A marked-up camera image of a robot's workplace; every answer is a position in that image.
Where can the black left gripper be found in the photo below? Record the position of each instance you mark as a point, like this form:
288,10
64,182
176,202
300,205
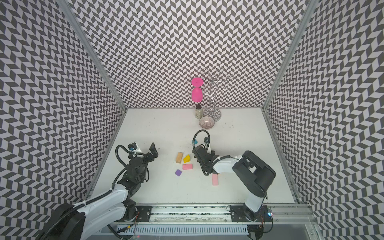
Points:
154,152

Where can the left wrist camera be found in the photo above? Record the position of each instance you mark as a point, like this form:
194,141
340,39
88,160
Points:
134,148

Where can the right corner metal post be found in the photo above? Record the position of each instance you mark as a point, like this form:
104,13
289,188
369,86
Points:
312,5

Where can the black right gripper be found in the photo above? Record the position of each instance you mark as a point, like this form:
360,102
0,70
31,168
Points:
199,153

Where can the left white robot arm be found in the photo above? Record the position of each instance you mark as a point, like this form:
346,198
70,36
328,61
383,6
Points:
81,220

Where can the glass spice jar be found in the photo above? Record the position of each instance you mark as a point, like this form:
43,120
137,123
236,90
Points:
199,112

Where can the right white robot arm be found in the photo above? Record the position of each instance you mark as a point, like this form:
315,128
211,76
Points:
256,175

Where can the chrome wire stand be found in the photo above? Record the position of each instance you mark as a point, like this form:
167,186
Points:
218,81

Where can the corner metal post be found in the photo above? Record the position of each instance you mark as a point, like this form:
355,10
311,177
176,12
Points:
70,16
312,5

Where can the left corner metal post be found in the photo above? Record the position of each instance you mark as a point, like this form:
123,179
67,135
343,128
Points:
70,16

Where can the metal base rail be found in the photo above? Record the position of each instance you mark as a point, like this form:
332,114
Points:
212,219

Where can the purple wood cube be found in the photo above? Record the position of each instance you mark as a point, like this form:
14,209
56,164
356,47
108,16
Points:
178,172

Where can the pink lamp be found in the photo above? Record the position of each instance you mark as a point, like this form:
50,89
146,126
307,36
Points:
197,92

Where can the natural wood block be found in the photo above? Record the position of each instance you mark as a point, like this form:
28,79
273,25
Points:
179,157

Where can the yellow triangular wood block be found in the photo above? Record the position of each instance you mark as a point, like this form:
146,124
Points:
186,159

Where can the pink rectangular wood block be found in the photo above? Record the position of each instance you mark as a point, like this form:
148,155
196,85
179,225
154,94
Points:
188,166

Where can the striped ceramic bowl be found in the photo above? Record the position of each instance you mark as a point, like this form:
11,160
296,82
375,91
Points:
206,122

